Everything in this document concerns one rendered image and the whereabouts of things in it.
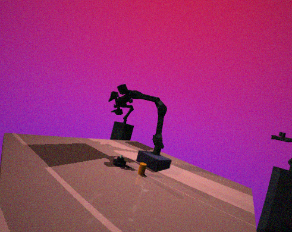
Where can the orange knob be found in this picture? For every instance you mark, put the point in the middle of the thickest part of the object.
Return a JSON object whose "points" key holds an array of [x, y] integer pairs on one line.
{"points": [[142, 168]]}

